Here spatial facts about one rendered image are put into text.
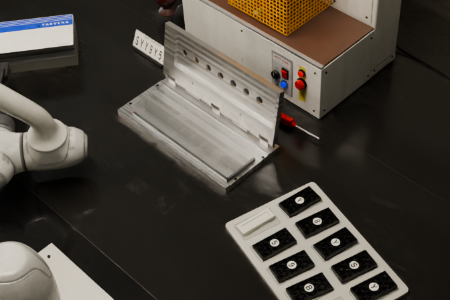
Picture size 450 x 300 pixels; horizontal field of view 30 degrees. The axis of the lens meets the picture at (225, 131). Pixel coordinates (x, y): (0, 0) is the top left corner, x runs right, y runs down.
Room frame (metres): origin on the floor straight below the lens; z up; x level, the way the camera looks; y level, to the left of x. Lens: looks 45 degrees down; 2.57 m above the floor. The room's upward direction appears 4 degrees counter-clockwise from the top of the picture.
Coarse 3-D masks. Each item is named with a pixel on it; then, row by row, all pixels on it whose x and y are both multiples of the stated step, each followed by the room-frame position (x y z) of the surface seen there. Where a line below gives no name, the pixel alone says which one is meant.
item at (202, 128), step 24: (144, 96) 1.80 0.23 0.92; (168, 96) 1.80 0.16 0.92; (192, 96) 1.79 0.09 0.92; (168, 120) 1.70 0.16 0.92; (192, 120) 1.70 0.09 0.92; (216, 120) 1.69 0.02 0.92; (168, 144) 1.60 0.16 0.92; (192, 144) 1.60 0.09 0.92; (216, 144) 1.59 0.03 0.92; (240, 144) 1.59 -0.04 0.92; (264, 144) 1.58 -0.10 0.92; (192, 168) 1.53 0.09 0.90; (216, 168) 1.51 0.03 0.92
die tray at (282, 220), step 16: (320, 192) 1.40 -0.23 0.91; (256, 208) 1.37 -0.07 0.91; (272, 208) 1.36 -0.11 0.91; (320, 208) 1.35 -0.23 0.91; (336, 208) 1.35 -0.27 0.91; (272, 224) 1.31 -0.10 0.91; (288, 224) 1.31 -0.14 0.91; (336, 224) 1.30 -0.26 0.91; (240, 240) 1.27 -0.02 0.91; (256, 240) 1.26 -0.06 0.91; (304, 240) 1.25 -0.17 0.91; (256, 256) 1.22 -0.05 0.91; (272, 256) 1.21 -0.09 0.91; (288, 256) 1.21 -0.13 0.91; (320, 256) 1.20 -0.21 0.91; (336, 256) 1.20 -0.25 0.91; (304, 272) 1.16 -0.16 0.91; (320, 272) 1.16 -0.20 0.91; (368, 272) 1.15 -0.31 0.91; (272, 288) 1.12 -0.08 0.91; (336, 288) 1.11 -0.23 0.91; (400, 288) 1.10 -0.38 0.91
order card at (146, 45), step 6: (138, 30) 2.07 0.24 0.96; (138, 36) 2.06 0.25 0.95; (144, 36) 2.04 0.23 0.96; (138, 42) 2.05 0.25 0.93; (144, 42) 2.03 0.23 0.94; (150, 42) 2.02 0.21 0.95; (156, 42) 2.00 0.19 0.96; (138, 48) 2.04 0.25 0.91; (144, 48) 2.02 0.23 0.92; (150, 48) 2.01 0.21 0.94; (156, 48) 1.99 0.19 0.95; (162, 48) 1.98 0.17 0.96; (150, 54) 2.00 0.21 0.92; (156, 54) 1.98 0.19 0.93; (162, 54) 1.97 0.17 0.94; (156, 60) 1.97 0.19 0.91; (162, 60) 1.96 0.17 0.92
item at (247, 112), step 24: (168, 24) 1.89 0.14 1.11; (168, 48) 1.88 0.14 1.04; (192, 48) 1.82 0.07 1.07; (168, 72) 1.86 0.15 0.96; (192, 72) 1.81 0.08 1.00; (216, 72) 1.75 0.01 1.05; (240, 72) 1.69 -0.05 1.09; (216, 96) 1.72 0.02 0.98; (240, 96) 1.67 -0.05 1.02; (264, 96) 1.62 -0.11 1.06; (240, 120) 1.64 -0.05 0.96; (264, 120) 1.60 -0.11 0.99
